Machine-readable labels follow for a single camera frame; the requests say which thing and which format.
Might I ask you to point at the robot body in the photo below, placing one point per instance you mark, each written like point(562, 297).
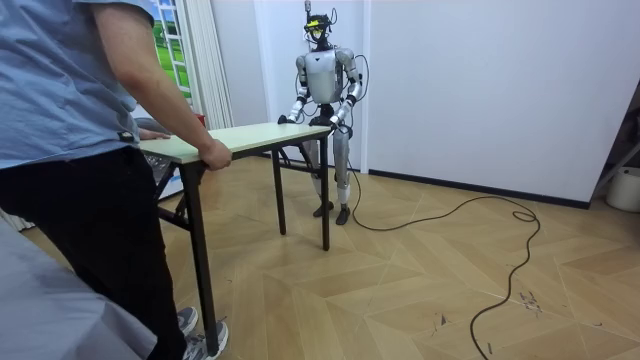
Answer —
point(322, 75)

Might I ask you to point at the white curtain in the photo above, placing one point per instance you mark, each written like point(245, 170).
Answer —
point(210, 65)

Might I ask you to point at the robot legs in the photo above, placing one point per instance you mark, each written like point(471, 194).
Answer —
point(341, 150)

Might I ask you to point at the pale green folding table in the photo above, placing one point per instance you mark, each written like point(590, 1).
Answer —
point(250, 137)

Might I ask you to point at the grey bed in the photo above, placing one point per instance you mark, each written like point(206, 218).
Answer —
point(50, 310)

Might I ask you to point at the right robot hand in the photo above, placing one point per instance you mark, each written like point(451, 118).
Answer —
point(285, 120)

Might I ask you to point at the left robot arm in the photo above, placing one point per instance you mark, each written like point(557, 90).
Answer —
point(352, 75)

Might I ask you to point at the landscape window poster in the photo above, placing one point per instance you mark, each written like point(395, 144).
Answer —
point(172, 55)

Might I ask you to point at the white bucket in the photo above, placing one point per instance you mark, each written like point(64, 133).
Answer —
point(624, 190)

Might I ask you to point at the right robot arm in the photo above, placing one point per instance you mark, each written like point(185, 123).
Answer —
point(299, 107)

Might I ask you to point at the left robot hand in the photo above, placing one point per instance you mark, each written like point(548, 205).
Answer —
point(334, 127)

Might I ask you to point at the red container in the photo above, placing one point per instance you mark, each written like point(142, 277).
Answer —
point(200, 120)

